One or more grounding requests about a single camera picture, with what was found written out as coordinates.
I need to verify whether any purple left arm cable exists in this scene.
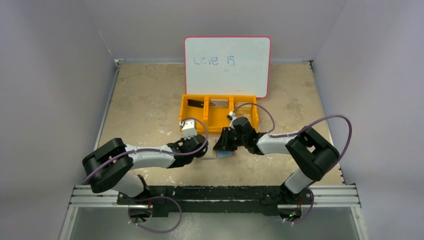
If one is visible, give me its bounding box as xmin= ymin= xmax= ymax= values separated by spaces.
xmin=83 ymin=117 xmax=210 ymax=185

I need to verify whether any silver card in middle bin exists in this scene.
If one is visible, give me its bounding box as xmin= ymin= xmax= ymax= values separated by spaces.
xmin=209 ymin=99 xmax=229 ymax=109

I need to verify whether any yellow middle bin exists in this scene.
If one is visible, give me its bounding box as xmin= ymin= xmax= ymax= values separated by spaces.
xmin=206 ymin=94 xmax=231 ymax=134

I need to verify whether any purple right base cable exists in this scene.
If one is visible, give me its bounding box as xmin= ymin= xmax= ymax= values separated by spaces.
xmin=281 ymin=188 xmax=316 ymax=226

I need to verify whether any black credit card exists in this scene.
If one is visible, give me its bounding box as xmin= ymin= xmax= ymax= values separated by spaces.
xmin=187 ymin=99 xmax=204 ymax=109

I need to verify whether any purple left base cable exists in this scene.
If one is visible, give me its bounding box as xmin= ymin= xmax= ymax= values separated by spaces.
xmin=127 ymin=196 xmax=184 ymax=234

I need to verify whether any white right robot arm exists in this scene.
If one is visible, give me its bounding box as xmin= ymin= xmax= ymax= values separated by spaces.
xmin=213 ymin=117 xmax=341 ymax=196

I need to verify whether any yellow left bin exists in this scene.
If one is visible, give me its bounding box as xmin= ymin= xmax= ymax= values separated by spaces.
xmin=179 ymin=94 xmax=209 ymax=133

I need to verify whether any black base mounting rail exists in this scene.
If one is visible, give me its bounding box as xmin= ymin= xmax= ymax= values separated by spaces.
xmin=117 ymin=185 xmax=314 ymax=223

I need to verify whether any aluminium frame rail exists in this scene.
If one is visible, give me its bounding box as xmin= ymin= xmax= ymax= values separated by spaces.
xmin=68 ymin=185 xmax=360 ymax=208

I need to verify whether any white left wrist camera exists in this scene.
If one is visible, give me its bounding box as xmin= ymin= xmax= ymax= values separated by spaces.
xmin=180 ymin=119 xmax=198 ymax=139

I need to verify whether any yellow bin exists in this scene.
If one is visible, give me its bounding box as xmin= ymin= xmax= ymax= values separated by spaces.
xmin=206 ymin=94 xmax=231 ymax=134
xmin=230 ymin=95 xmax=259 ymax=130
xmin=179 ymin=94 xmax=209 ymax=133

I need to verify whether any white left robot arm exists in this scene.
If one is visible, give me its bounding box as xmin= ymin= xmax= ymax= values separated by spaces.
xmin=82 ymin=134 xmax=209 ymax=198

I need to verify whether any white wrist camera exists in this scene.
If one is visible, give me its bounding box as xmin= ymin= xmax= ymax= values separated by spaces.
xmin=180 ymin=119 xmax=198 ymax=139
xmin=226 ymin=111 xmax=237 ymax=123

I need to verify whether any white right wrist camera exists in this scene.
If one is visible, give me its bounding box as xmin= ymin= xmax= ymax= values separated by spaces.
xmin=226 ymin=111 xmax=237 ymax=123

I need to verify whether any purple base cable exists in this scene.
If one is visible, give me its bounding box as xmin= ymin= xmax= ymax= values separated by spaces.
xmin=127 ymin=196 xmax=184 ymax=234
xmin=281 ymin=188 xmax=316 ymax=226

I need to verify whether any pink leather card holder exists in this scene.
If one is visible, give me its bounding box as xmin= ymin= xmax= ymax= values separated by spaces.
xmin=200 ymin=150 xmax=235 ymax=160

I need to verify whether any yellow right bin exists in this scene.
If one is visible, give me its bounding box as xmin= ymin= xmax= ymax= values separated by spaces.
xmin=230 ymin=95 xmax=259 ymax=130

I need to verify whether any pink framed whiteboard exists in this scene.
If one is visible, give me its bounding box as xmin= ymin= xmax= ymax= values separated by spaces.
xmin=184 ymin=36 xmax=272 ymax=98

